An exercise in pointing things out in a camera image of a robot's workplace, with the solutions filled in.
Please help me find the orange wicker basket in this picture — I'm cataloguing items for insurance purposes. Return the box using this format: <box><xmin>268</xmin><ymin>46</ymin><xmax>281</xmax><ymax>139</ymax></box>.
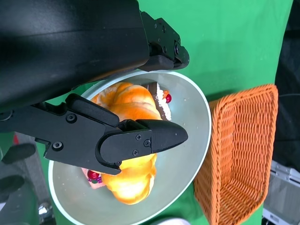
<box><xmin>193</xmin><ymin>83</ymin><xmax>279</xmax><ymax>225</ymax></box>

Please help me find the lavender plate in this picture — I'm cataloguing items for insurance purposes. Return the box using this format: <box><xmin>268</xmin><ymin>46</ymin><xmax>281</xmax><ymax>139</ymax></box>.
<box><xmin>157</xmin><ymin>217</ymin><xmax>190</xmax><ymax>225</ymax></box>

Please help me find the green tablecloth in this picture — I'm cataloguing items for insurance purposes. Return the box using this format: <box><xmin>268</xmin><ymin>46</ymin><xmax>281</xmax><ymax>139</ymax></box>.
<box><xmin>0</xmin><ymin>0</ymin><xmax>294</xmax><ymax>225</ymax></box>

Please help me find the silver aluminium case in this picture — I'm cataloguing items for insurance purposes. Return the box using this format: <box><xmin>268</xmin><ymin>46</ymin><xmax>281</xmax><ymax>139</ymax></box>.
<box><xmin>262</xmin><ymin>160</ymin><xmax>300</xmax><ymax>225</ymax></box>

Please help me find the chocolate cake slice with cherry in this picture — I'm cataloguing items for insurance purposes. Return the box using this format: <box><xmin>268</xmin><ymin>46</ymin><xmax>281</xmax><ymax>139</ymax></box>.
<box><xmin>145</xmin><ymin>82</ymin><xmax>173</xmax><ymax>122</ymax></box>

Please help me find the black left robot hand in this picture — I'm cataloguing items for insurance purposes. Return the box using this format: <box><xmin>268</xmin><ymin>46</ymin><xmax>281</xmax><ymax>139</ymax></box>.
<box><xmin>0</xmin><ymin>0</ymin><xmax>190</xmax><ymax>176</ymax></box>

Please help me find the round orange pumpkin-shaped bread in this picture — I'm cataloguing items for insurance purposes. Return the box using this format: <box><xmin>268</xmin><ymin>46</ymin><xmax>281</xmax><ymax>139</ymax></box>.
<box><xmin>101</xmin><ymin>151</ymin><xmax>158</xmax><ymax>206</ymax></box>

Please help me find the long orange croissant bread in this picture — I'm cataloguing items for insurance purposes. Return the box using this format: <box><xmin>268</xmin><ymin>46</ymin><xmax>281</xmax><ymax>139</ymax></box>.
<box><xmin>90</xmin><ymin>82</ymin><xmax>163</xmax><ymax>122</ymax></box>

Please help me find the black fabric backdrop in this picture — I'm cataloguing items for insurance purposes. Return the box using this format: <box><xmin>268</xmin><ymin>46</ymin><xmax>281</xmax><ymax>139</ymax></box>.
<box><xmin>273</xmin><ymin>0</ymin><xmax>300</xmax><ymax>169</ymax></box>

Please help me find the pink cake block with cherry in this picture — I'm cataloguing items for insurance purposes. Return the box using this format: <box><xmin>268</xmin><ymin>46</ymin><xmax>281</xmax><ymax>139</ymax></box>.
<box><xmin>81</xmin><ymin>166</ymin><xmax>104</xmax><ymax>190</ymax></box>

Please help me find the pale grey-green bowl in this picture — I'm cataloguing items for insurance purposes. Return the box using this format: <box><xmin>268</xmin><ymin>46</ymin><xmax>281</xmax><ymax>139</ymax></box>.
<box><xmin>48</xmin><ymin>70</ymin><xmax>213</xmax><ymax>225</ymax></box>

